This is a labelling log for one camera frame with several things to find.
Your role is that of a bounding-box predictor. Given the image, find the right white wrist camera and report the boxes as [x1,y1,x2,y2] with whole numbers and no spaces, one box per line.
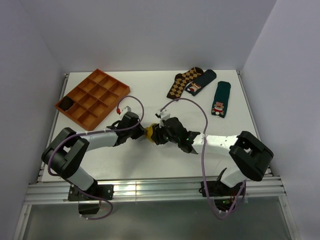
[155,108,171,128]

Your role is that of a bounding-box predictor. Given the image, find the navy sock with pattern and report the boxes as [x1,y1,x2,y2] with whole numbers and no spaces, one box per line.
[185,69,217,96]

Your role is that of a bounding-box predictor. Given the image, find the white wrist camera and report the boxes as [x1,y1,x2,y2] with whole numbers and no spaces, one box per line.
[116,106,132,118]
[155,108,171,128]

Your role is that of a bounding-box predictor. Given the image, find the orange compartment tray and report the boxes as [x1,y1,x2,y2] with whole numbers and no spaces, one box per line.
[55,68,131,131]

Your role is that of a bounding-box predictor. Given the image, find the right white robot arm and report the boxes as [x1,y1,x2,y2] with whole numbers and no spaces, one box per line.
[147,117,274,195]

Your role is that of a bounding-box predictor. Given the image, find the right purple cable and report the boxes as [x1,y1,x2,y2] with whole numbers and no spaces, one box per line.
[159,97,247,221]

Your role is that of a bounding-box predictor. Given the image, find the aluminium frame rail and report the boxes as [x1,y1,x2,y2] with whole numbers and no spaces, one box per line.
[23,176,286,205]

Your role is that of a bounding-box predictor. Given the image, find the dark green santa sock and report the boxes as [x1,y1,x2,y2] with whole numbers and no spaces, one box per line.
[211,81,231,118]

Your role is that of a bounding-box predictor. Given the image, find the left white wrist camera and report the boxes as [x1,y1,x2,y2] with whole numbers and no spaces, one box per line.
[116,106,132,118]

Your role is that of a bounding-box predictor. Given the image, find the rolled dark sock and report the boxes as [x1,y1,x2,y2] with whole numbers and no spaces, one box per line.
[58,96,75,112]

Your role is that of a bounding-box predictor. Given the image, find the brown argyle sock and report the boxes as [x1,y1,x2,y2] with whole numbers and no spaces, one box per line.
[166,67,204,100]

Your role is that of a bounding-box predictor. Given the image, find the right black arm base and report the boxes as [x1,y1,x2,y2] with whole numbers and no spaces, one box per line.
[206,180,246,213]

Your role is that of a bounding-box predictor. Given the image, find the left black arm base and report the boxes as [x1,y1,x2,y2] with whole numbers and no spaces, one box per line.
[67,184,114,220]

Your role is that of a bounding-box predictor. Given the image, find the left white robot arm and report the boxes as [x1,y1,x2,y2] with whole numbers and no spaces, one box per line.
[41,112,147,200]

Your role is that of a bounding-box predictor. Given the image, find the yellow sock with character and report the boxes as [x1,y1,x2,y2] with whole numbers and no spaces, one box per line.
[145,123,158,143]

